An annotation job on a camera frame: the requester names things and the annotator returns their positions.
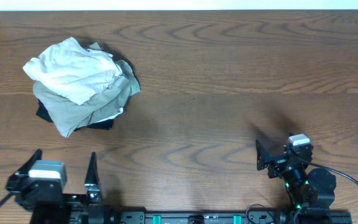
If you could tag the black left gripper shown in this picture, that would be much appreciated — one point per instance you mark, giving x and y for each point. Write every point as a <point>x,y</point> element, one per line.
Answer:
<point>71,196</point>

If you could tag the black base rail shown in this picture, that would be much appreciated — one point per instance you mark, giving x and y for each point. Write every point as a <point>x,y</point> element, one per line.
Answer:
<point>103,214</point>

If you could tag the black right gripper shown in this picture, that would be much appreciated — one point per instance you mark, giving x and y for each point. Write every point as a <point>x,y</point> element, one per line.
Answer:
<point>278,162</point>

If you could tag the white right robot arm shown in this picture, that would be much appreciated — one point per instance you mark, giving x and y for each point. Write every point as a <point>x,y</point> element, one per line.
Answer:
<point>311,194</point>

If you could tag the black garment under shorts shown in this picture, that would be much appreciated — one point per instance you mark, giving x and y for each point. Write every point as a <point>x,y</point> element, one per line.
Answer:
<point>43,113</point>

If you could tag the folded khaki shorts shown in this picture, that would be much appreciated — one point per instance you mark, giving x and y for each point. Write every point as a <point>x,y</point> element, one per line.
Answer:
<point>69,116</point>

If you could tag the light grey t-shirt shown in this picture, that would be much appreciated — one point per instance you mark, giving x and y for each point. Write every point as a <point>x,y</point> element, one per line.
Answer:
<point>72,71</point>

